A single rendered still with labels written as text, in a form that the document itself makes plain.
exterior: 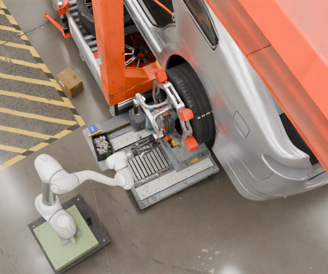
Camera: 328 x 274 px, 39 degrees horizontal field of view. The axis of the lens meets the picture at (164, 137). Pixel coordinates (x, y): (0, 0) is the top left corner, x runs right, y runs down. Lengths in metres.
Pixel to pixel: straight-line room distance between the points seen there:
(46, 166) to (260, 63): 2.07
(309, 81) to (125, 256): 3.48
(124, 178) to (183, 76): 0.89
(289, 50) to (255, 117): 2.04
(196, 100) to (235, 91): 0.56
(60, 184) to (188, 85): 1.19
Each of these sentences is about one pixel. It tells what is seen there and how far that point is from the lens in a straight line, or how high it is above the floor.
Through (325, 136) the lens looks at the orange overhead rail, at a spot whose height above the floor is 3.00.
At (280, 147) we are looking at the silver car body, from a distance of 2.87.
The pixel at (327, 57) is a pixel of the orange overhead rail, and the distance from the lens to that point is 0.81.
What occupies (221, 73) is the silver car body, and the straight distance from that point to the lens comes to 3.04.
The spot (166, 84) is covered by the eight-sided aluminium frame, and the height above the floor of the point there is 1.12.
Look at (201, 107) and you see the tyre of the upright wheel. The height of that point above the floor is 1.12.
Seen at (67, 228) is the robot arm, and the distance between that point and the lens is 3.64.
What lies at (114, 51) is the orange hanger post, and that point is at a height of 1.30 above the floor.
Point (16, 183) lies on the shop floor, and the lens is 4.52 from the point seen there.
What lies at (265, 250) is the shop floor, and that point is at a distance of 4.37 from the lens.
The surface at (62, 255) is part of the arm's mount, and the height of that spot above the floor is 0.38.
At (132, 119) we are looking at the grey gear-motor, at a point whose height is 0.39.
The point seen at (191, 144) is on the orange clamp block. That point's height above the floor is 0.89.
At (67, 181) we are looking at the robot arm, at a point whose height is 1.19.
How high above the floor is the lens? 4.12
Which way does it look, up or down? 64 degrees down
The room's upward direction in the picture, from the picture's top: 8 degrees clockwise
